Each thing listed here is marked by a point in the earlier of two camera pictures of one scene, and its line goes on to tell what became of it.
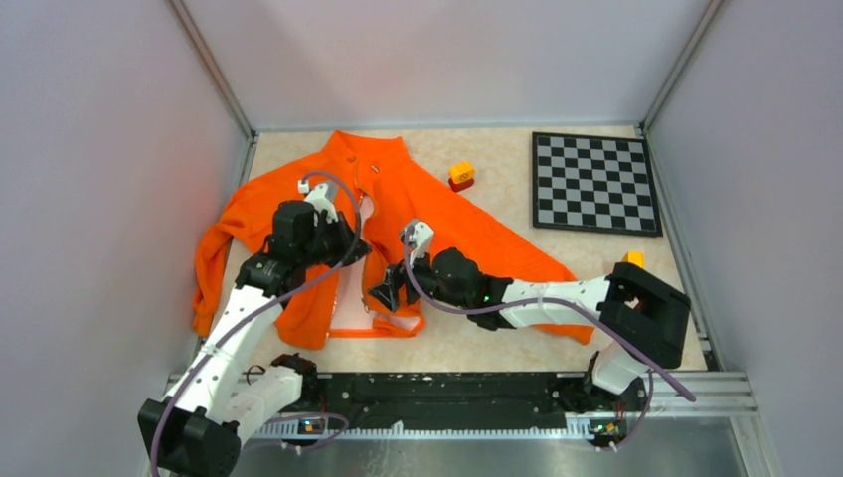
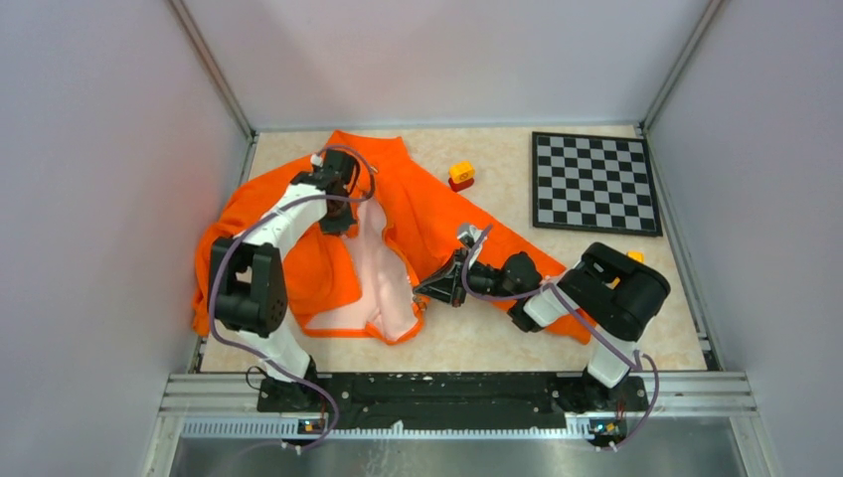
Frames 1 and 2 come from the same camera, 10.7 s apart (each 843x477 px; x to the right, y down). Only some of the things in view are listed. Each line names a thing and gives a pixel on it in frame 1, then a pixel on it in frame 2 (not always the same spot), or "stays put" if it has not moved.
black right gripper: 402,285 -> 454,281
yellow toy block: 635,257 stays put
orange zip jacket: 309,248 stays put
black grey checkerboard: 595,183 stays put
